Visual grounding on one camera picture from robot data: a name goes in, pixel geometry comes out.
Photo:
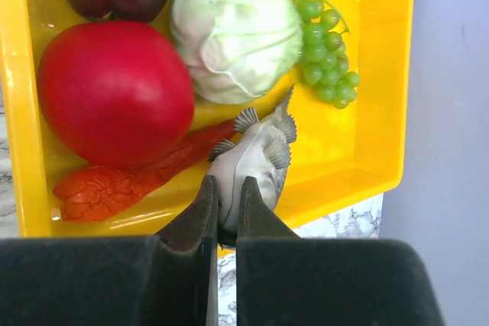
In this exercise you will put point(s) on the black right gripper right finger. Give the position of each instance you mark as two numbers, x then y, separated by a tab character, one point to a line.
283	279

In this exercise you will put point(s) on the green grape bunch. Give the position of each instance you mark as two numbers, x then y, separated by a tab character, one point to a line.
324	63

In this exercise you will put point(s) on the red tomato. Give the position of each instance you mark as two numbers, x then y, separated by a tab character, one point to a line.
115	93

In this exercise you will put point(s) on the grey toy fish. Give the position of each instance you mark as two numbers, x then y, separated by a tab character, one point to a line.
263	152

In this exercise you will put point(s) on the orange red chili pepper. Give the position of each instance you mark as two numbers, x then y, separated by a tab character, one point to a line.
95	193

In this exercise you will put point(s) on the yellow plastic tray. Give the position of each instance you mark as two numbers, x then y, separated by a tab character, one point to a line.
341	156

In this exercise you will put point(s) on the pale green cabbage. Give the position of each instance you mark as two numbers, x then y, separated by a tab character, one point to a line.
236	50

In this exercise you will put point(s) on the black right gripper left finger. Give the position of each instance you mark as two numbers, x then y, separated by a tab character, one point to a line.
167	278

